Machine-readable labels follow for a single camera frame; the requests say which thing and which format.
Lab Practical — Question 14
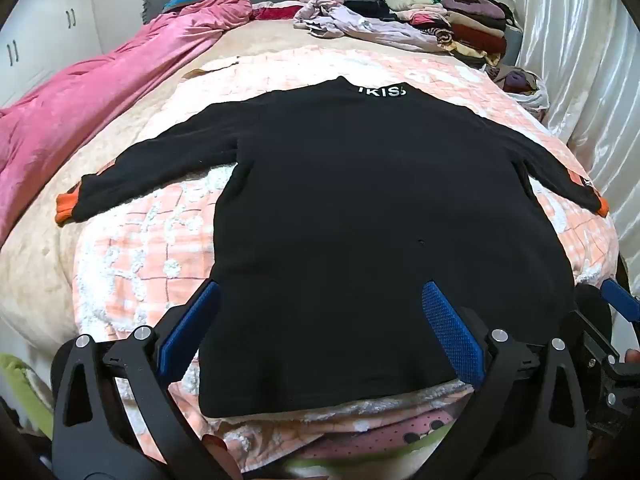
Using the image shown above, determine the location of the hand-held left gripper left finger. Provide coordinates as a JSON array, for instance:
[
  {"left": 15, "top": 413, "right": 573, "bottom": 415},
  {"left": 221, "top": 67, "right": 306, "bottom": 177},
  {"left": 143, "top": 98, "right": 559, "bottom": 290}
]
[{"left": 52, "top": 280, "right": 236, "bottom": 480}]

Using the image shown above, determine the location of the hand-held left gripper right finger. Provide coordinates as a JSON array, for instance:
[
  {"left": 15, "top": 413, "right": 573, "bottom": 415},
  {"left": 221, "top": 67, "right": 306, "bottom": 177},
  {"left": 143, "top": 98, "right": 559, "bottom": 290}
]
[{"left": 421, "top": 280, "right": 591, "bottom": 480}]

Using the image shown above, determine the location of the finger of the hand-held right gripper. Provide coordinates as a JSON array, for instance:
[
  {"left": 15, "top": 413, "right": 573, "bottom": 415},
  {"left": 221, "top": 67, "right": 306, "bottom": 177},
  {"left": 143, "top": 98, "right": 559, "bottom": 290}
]
[{"left": 600, "top": 277, "right": 640, "bottom": 327}]

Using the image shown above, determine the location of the black sweater with orange cuffs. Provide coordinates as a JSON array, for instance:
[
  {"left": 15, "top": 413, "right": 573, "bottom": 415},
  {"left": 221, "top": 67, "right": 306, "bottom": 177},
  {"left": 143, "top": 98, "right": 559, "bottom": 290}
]
[{"left": 56, "top": 76, "right": 610, "bottom": 418}]

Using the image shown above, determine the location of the floral basket of clothes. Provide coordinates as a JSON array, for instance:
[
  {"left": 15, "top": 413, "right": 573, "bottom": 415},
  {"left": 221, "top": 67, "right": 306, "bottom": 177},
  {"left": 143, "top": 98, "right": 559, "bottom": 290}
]
[{"left": 487, "top": 65, "right": 551, "bottom": 111}]

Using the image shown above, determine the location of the pile of folded clothes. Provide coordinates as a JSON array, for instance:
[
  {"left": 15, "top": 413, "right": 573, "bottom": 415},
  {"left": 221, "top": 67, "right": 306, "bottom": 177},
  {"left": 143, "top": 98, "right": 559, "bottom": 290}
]
[{"left": 345, "top": 0, "right": 516, "bottom": 68}]

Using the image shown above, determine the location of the person's left hand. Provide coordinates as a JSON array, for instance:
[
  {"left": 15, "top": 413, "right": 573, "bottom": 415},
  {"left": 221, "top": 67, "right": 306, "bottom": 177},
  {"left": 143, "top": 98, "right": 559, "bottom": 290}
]
[{"left": 202, "top": 435, "right": 231, "bottom": 466}]

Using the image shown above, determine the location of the orange and white checked blanket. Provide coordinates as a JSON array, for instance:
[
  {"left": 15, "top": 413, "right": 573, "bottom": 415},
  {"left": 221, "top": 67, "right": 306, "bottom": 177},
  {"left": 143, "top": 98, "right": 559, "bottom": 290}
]
[{"left": 72, "top": 42, "right": 621, "bottom": 480}]

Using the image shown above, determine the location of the pink dotted cloth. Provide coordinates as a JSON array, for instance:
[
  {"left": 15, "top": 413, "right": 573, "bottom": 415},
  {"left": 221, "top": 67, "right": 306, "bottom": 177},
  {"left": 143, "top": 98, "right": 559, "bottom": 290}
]
[{"left": 220, "top": 407, "right": 481, "bottom": 480}]

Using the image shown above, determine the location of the beige bed sheet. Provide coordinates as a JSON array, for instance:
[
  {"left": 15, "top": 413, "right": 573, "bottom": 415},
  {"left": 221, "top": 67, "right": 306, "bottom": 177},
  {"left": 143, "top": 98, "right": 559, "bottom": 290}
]
[{"left": 0, "top": 20, "right": 491, "bottom": 361}]

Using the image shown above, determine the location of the person's green clothing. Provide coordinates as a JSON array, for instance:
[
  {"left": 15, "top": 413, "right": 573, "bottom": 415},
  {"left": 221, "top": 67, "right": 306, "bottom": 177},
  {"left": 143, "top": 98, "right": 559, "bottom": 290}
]
[{"left": 0, "top": 352, "right": 53, "bottom": 436}]

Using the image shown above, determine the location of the white satin curtain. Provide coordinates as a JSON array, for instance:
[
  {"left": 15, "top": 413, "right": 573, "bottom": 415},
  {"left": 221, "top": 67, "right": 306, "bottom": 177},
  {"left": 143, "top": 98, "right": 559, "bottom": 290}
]
[{"left": 510, "top": 0, "right": 640, "bottom": 261}]

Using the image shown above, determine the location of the pink quilt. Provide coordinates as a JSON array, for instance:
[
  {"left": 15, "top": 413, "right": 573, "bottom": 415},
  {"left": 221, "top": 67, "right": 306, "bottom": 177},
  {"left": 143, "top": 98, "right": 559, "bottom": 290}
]
[{"left": 0, "top": 0, "right": 253, "bottom": 246}]

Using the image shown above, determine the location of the grey upholstered bench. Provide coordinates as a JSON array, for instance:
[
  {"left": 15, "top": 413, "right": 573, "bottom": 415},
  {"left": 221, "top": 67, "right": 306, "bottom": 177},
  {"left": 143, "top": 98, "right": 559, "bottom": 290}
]
[{"left": 505, "top": 25, "right": 523, "bottom": 66}]

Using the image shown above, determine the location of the lilac garment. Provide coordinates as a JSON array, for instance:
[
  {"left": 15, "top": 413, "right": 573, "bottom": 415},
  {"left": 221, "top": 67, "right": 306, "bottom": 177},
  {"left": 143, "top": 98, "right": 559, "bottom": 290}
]
[{"left": 292, "top": 0, "right": 441, "bottom": 53}]

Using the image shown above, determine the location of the dark red cloth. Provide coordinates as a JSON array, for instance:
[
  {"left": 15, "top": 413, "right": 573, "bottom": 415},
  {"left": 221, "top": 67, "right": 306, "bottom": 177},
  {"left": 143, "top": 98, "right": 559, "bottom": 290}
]
[{"left": 252, "top": 2, "right": 306, "bottom": 22}]

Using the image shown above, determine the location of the white wardrobe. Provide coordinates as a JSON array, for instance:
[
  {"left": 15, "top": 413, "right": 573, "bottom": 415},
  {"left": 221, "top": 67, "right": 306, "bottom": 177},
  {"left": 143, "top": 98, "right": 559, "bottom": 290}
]
[{"left": 0, "top": 0, "right": 103, "bottom": 108}]

